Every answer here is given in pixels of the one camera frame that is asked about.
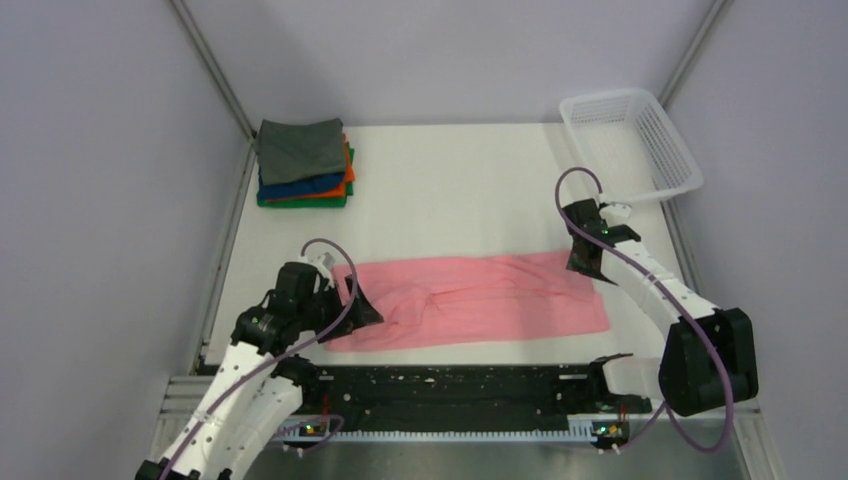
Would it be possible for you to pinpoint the white slotted cable duct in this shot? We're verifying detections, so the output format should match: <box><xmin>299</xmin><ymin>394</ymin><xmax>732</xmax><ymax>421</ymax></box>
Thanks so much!
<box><xmin>271</xmin><ymin>420</ymin><xmax>629</xmax><ymax>444</ymax></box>

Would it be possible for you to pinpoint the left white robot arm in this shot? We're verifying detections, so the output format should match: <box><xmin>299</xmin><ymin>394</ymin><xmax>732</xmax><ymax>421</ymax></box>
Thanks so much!
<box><xmin>135</xmin><ymin>254</ymin><xmax>373</xmax><ymax>479</ymax></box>

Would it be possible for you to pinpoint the grey folded t shirt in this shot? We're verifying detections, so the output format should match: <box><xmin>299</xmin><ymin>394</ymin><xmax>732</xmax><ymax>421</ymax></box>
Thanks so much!
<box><xmin>256</xmin><ymin>118</ymin><xmax>347</xmax><ymax>185</ymax></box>

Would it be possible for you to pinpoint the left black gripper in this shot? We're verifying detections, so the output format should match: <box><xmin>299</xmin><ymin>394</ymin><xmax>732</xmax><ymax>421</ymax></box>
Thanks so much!
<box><xmin>297</xmin><ymin>274</ymin><xmax>383</xmax><ymax>343</ymax></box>

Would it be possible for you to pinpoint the green folded t shirt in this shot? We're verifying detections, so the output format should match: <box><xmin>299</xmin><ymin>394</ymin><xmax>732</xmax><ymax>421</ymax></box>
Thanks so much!
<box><xmin>256</xmin><ymin>181</ymin><xmax>355</xmax><ymax>209</ymax></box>

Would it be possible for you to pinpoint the white plastic basket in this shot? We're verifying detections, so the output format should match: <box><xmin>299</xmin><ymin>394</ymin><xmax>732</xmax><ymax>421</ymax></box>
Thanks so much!
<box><xmin>559</xmin><ymin>88</ymin><xmax>704</xmax><ymax>204</ymax></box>

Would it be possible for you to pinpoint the pink t shirt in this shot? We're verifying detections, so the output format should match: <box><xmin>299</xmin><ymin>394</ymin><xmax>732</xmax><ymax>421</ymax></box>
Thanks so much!
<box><xmin>325</xmin><ymin>250</ymin><xmax>610</xmax><ymax>353</ymax></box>

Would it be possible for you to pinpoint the blue folded t shirt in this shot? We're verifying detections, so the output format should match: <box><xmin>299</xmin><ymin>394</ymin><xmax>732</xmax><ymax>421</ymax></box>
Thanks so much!
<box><xmin>257</xmin><ymin>173</ymin><xmax>347</xmax><ymax>202</ymax></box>

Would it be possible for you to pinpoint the orange folded t shirt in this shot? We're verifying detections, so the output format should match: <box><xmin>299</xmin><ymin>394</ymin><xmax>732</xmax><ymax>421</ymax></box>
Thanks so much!
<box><xmin>258</xmin><ymin>135</ymin><xmax>355</xmax><ymax>198</ymax></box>

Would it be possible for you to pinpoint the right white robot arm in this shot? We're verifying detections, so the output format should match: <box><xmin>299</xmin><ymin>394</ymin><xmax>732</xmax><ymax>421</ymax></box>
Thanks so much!
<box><xmin>561</xmin><ymin>199</ymin><xmax>759</xmax><ymax>417</ymax></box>

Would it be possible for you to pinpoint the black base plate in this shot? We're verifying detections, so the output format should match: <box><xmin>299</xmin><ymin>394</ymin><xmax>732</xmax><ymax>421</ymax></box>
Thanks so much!
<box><xmin>295</xmin><ymin>364</ymin><xmax>652</xmax><ymax>434</ymax></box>

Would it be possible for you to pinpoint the aluminium frame rail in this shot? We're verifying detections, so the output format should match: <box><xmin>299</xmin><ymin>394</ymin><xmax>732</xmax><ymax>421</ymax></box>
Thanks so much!
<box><xmin>160</xmin><ymin>376</ymin><xmax>214</xmax><ymax>416</ymax></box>

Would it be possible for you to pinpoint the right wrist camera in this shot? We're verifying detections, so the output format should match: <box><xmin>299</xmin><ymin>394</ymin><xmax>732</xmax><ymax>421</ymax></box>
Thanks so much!
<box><xmin>599</xmin><ymin>202</ymin><xmax>633</xmax><ymax>227</ymax></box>

